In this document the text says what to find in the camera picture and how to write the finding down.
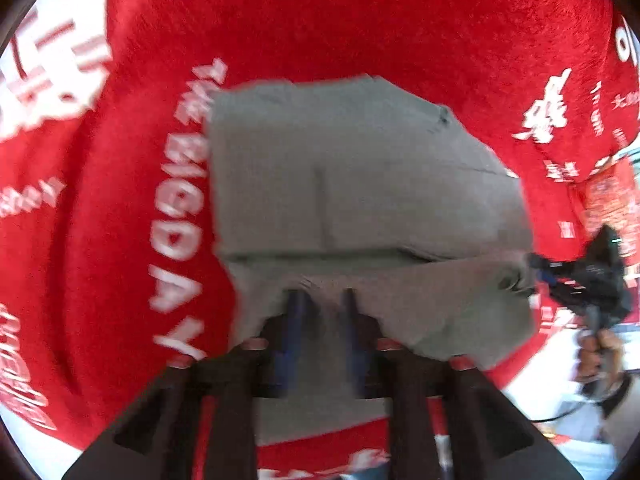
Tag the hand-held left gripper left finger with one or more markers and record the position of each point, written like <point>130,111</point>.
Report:
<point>296,322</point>

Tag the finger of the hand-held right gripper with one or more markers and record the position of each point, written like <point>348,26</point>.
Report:
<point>542,261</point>
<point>549,282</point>

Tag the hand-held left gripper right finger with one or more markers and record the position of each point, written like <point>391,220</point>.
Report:
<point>352,325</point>

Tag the grey sweater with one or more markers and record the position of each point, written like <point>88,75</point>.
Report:
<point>365,195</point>

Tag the person's right forearm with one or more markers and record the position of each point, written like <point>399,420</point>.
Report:
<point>622,420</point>

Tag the person's right hand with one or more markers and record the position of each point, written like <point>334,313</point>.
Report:
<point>595,357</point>

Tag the red patterned pillow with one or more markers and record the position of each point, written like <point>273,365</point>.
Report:
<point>610,200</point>

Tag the white bed sheet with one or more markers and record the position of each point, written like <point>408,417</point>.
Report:
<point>545,400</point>

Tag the red printed blanket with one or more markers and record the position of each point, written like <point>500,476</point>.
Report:
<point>350,20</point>

